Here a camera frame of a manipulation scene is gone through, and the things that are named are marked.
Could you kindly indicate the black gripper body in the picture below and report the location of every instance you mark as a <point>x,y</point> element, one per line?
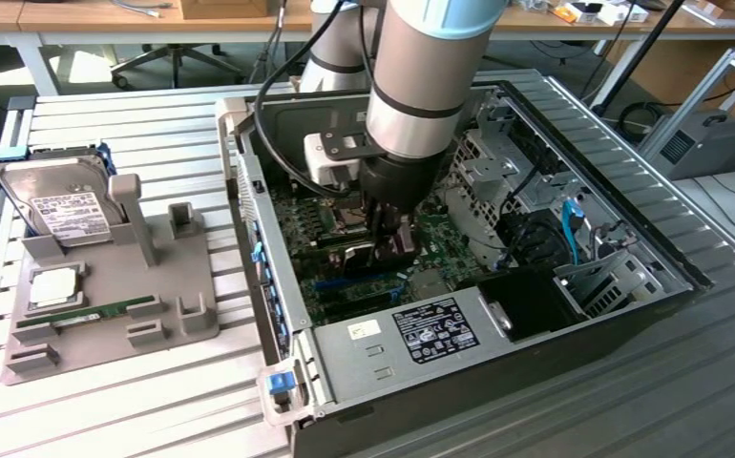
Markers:
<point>401,181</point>

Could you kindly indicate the Nvidia Quadro graphics card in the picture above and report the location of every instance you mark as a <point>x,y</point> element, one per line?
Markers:
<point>357,264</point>

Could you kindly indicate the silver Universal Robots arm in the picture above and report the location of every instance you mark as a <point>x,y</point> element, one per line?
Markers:
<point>430,71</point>

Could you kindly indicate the green Dell motherboard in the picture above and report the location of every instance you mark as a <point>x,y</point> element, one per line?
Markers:
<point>442,238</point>

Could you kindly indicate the CPU socket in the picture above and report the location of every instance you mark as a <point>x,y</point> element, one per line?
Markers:
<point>341,214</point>

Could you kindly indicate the silver perforated drive cage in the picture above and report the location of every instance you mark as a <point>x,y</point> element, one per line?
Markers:
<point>474,200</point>

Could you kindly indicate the silver chipset heatsink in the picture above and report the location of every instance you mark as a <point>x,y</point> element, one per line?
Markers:
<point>430,285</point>

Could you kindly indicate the blue expansion slot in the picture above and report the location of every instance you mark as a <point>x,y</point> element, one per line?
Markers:
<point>326,286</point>

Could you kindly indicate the long black expansion slot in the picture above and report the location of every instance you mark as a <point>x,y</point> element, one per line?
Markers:
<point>357,301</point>
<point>366,312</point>

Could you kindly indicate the blue slot retainer clip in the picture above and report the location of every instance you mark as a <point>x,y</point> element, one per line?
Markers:
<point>257,253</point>

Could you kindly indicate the grey power supply unit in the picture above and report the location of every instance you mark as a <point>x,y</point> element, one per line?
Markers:
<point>353,367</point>

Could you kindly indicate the blue case latch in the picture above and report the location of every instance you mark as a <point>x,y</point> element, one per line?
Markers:
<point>278,383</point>

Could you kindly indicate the black open PC case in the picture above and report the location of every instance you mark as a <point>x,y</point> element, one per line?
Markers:
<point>500,410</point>

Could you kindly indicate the black office chair base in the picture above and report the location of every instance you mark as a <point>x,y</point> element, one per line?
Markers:
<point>176,55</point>

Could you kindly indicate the yellow and white box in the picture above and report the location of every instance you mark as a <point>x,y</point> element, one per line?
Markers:
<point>576,12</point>

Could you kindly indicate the brown cardboard box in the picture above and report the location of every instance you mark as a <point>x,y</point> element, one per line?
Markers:
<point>226,8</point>

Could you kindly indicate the green RAM stick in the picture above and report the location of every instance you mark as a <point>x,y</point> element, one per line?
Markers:
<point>112,310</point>

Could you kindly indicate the black tripod pole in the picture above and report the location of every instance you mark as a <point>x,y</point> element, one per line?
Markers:
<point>643,43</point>

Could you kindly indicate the small white box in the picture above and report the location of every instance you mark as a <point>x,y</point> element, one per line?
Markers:
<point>624,14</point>

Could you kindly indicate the grey computer tower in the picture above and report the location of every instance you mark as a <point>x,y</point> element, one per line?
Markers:
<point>716,143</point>

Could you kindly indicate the grey plastic parts rack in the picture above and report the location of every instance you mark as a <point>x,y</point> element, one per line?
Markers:
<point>98,353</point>

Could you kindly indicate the silver CPU chip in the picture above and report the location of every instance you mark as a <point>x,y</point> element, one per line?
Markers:
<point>54,288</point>

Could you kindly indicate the silver hard disk drive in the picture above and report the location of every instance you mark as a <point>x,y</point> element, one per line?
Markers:
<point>41,181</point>

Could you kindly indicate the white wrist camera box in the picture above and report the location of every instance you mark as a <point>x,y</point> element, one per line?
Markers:
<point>325,167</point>

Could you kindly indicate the silver disk bay bracket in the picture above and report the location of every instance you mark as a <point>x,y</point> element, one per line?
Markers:
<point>601,286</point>

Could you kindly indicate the wooden desk white frame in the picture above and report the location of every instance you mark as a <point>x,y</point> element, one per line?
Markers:
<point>86,19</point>
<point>532,28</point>

